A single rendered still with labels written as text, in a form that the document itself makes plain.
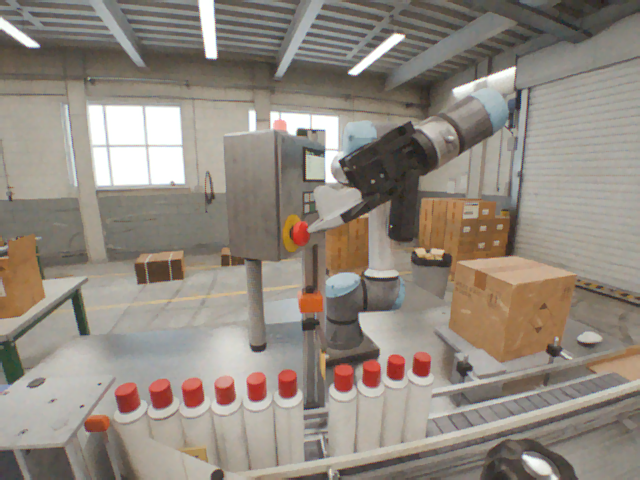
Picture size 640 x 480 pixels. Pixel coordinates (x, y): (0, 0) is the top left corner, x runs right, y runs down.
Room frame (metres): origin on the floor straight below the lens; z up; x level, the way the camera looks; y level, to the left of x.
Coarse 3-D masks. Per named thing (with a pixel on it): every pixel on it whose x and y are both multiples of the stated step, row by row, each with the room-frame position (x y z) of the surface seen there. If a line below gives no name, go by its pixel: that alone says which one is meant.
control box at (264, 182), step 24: (240, 144) 0.41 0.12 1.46; (264, 144) 0.39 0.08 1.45; (288, 144) 0.41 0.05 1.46; (312, 144) 0.48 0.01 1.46; (240, 168) 0.41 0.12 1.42; (264, 168) 0.39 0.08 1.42; (288, 168) 0.41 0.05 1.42; (240, 192) 0.41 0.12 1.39; (264, 192) 0.40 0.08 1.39; (288, 192) 0.41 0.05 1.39; (240, 216) 0.41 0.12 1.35; (264, 216) 0.40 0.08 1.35; (288, 216) 0.41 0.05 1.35; (312, 216) 0.48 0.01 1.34; (240, 240) 0.42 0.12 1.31; (264, 240) 0.40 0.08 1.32; (288, 240) 0.40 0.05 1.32; (312, 240) 0.48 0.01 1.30
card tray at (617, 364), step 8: (632, 352) 0.74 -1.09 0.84; (600, 360) 0.71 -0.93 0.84; (608, 360) 0.72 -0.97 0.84; (616, 360) 0.72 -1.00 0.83; (624, 360) 0.71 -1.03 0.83; (632, 360) 0.71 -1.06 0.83; (592, 368) 0.69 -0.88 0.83; (600, 368) 0.69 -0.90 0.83; (608, 368) 0.68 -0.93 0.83; (616, 368) 0.68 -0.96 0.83; (624, 368) 0.68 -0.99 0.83; (632, 368) 0.67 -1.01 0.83; (624, 376) 0.64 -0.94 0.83; (632, 376) 0.64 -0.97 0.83
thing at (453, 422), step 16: (576, 384) 0.57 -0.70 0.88; (592, 384) 0.57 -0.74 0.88; (608, 384) 0.56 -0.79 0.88; (512, 400) 0.54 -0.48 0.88; (528, 400) 0.53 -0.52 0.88; (544, 400) 0.53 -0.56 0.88; (560, 400) 0.53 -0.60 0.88; (608, 400) 0.51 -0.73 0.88; (448, 416) 0.50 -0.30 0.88; (464, 416) 0.50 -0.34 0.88; (480, 416) 0.50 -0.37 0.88; (496, 416) 0.49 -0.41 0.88; (512, 416) 0.49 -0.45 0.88; (560, 416) 0.48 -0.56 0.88; (432, 432) 0.46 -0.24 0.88; (448, 432) 0.46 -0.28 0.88; (512, 432) 0.45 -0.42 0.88; (304, 448) 0.43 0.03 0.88; (320, 448) 0.43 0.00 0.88; (448, 448) 0.42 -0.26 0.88; (368, 464) 0.39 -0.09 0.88; (384, 464) 0.39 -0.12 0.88
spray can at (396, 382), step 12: (396, 360) 0.44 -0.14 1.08; (384, 372) 0.46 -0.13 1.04; (396, 372) 0.42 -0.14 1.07; (384, 384) 0.43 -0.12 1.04; (396, 384) 0.42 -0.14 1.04; (384, 396) 0.43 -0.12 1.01; (396, 396) 0.41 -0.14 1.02; (384, 408) 0.42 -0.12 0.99; (396, 408) 0.41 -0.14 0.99; (384, 420) 0.42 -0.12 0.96; (396, 420) 0.41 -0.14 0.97; (384, 432) 0.42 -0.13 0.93; (396, 432) 0.41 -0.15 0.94; (384, 444) 0.42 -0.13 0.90; (396, 444) 0.42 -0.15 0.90
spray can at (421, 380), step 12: (420, 360) 0.43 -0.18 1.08; (408, 372) 0.45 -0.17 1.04; (420, 372) 0.43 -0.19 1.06; (408, 384) 0.44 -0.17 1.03; (420, 384) 0.42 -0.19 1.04; (432, 384) 0.43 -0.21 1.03; (408, 396) 0.44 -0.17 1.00; (420, 396) 0.42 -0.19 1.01; (408, 408) 0.43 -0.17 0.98; (420, 408) 0.42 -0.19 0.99; (408, 420) 0.43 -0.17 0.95; (420, 420) 0.42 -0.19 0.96; (408, 432) 0.43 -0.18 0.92; (420, 432) 0.42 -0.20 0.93
